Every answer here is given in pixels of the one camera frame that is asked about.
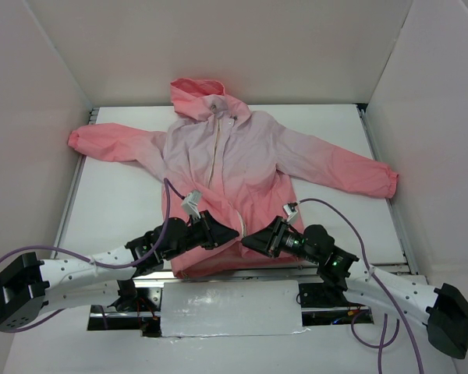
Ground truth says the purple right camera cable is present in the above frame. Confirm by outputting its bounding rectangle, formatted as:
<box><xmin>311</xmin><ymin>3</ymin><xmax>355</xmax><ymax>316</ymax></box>
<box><xmin>296</xmin><ymin>198</ymin><xmax>424</xmax><ymax>374</ymax></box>

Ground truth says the right side aluminium rail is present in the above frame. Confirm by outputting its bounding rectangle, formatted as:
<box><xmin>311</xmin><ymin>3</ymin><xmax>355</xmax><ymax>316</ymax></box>
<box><xmin>355</xmin><ymin>103</ymin><xmax>420</xmax><ymax>275</ymax></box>

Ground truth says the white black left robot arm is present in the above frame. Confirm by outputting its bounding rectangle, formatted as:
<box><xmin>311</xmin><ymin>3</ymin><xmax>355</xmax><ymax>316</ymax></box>
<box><xmin>0</xmin><ymin>211</ymin><xmax>239</xmax><ymax>333</ymax></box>

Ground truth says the white foam cover board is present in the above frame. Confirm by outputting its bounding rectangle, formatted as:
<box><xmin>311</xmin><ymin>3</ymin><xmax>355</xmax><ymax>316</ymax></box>
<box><xmin>161</xmin><ymin>280</ymin><xmax>304</xmax><ymax>337</ymax></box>

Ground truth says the pink hooded zip jacket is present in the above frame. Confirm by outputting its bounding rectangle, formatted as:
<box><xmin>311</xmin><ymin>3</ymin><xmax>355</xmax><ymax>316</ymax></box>
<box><xmin>67</xmin><ymin>76</ymin><xmax>400</xmax><ymax>279</ymax></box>

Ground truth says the aluminium table edge rail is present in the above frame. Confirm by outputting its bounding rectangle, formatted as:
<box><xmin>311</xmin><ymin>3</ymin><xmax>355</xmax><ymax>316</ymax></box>
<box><xmin>132</xmin><ymin>264</ymin><xmax>414</xmax><ymax>282</ymax></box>

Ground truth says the left side aluminium rail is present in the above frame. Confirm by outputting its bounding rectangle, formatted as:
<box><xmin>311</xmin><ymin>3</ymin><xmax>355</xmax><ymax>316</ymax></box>
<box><xmin>50</xmin><ymin>108</ymin><xmax>99</xmax><ymax>263</ymax></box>

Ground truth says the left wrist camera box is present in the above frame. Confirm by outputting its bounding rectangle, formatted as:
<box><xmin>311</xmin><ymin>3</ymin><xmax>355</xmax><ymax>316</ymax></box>
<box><xmin>181</xmin><ymin>190</ymin><xmax>202</xmax><ymax>219</ymax></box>

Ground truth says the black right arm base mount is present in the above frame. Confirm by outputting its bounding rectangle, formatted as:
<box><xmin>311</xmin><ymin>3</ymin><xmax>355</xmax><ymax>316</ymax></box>
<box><xmin>296</xmin><ymin>283</ymin><xmax>349</xmax><ymax>311</ymax></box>

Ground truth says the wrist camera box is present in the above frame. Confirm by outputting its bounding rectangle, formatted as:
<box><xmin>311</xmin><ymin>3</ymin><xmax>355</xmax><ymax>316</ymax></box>
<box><xmin>181</xmin><ymin>190</ymin><xmax>202</xmax><ymax>219</ymax></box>
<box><xmin>283</xmin><ymin>202</ymin><xmax>300</xmax><ymax>225</ymax></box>

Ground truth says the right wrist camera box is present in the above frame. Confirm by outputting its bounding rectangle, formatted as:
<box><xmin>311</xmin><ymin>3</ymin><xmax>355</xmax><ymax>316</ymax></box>
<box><xmin>283</xmin><ymin>202</ymin><xmax>300</xmax><ymax>225</ymax></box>

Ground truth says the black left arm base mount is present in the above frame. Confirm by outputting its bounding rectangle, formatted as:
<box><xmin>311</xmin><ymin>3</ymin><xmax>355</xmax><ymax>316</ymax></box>
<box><xmin>109</xmin><ymin>280</ymin><xmax>161</xmax><ymax>312</ymax></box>

